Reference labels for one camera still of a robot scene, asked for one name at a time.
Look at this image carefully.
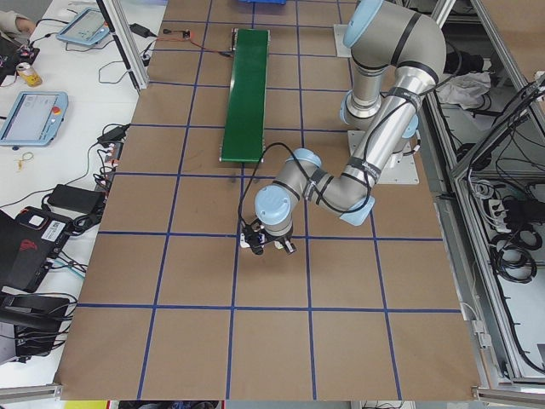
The person forearm beige sleeve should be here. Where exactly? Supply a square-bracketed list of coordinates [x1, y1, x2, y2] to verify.
[0, 8, 23, 33]

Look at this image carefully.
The green conveyor belt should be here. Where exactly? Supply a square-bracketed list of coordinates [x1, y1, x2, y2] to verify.
[218, 27, 273, 166]

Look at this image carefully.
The white power strip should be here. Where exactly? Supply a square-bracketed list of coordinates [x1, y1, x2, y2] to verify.
[94, 140, 125, 182]

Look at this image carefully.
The large black power brick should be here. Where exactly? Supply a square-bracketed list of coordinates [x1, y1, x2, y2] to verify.
[45, 182, 106, 213]

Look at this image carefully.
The white socket strip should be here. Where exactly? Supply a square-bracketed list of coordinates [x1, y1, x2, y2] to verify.
[473, 181, 507, 223]

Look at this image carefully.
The black computer box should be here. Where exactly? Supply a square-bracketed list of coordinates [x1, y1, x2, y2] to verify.
[0, 205, 73, 294]

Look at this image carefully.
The white cloth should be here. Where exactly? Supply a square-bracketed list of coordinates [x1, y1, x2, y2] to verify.
[437, 71, 496, 111]

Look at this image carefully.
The black device stack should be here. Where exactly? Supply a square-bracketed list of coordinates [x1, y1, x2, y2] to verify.
[0, 292, 78, 363]

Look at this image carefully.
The black cylindrical device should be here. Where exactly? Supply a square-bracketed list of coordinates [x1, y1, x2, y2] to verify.
[444, 47, 485, 74]

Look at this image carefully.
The aluminium corner bar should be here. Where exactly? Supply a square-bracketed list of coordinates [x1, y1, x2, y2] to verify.
[0, 382, 64, 402]
[470, 384, 545, 400]

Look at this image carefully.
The blue grey teach pendant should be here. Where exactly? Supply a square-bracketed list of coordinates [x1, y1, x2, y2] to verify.
[0, 89, 70, 150]
[54, 7, 112, 49]

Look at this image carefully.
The yellow drink can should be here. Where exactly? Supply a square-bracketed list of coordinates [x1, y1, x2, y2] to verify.
[15, 61, 44, 89]

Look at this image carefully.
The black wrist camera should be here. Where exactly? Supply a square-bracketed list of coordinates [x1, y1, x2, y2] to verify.
[239, 219, 268, 246]

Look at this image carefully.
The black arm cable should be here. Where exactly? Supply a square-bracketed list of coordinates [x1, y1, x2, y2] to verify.
[237, 142, 318, 231]

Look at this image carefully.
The white square base plate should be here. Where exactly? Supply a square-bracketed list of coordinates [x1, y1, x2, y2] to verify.
[333, 23, 355, 59]
[347, 129, 422, 186]

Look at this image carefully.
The V-shaped metal frame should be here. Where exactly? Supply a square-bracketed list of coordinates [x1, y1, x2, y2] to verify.
[419, 0, 545, 391]

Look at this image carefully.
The red black motor wire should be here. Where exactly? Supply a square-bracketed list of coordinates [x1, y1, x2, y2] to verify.
[189, 36, 234, 58]

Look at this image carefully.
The black cable coil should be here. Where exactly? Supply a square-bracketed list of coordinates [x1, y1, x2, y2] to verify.
[488, 228, 540, 283]

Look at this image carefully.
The aluminium profile post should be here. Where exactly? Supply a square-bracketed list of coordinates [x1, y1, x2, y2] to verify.
[95, 0, 151, 91]

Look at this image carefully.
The small electronics board with wires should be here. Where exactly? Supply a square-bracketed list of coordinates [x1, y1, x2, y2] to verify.
[15, 43, 43, 60]

